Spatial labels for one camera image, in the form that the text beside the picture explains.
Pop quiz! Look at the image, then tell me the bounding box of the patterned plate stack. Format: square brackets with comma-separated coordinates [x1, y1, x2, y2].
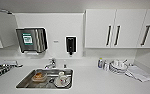
[109, 61, 130, 75]

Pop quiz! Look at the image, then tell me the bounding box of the steel paper towel dispenser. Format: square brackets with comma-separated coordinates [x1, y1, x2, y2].
[15, 27, 49, 56]

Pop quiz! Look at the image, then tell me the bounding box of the white wall cabinet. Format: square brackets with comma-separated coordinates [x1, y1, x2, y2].
[84, 8, 150, 50]

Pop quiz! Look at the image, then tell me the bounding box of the blue dish soap bottle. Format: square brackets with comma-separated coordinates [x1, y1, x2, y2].
[97, 57, 104, 70]

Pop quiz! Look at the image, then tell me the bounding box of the small wall label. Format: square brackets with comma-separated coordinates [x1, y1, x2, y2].
[52, 39, 60, 44]

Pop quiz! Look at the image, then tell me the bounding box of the white mug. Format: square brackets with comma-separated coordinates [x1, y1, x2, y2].
[57, 71, 68, 85]

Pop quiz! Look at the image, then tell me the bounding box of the chrome faucet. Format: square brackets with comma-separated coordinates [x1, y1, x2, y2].
[44, 57, 58, 71]

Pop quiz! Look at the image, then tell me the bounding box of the steel sink basin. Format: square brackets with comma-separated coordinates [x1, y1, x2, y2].
[15, 67, 75, 91]

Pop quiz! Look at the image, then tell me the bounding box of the clear container orange food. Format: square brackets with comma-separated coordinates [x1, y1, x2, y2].
[31, 69, 47, 83]

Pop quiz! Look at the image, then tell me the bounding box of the small white bottle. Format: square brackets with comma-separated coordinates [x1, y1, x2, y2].
[102, 60, 110, 72]

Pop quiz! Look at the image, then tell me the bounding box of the white bowl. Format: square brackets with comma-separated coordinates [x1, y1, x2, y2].
[112, 59, 126, 68]

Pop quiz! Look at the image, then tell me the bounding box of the white plate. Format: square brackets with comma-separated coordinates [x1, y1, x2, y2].
[53, 75, 72, 89]

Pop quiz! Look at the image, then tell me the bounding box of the black wall soap dispenser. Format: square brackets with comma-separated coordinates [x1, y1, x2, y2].
[64, 35, 78, 57]

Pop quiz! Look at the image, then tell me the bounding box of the dish rack with items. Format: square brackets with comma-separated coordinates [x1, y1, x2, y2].
[0, 59, 24, 82]

